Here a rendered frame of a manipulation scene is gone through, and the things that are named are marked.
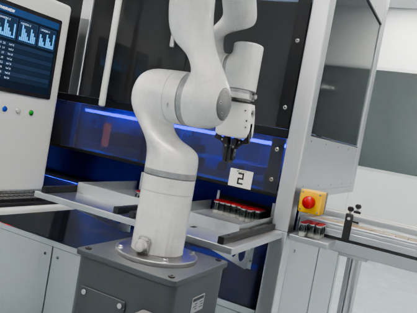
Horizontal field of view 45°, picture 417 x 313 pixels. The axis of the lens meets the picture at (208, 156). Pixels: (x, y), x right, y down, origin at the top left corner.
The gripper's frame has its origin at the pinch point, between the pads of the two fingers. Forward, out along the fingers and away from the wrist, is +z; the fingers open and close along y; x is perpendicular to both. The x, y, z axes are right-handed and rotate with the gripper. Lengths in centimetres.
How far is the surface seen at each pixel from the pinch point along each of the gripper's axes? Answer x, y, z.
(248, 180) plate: -27.9, 4.0, 8.4
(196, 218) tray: -1.9, 7.7, 20.4
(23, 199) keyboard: 6, 69, 28
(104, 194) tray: -2.0, 42.4, 20.5
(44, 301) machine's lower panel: -28, 83, 76
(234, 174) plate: -27.9, 9.3, 7.3
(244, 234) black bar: -2.0, -8.1, 21.1
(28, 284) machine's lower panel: -28, 94, 72
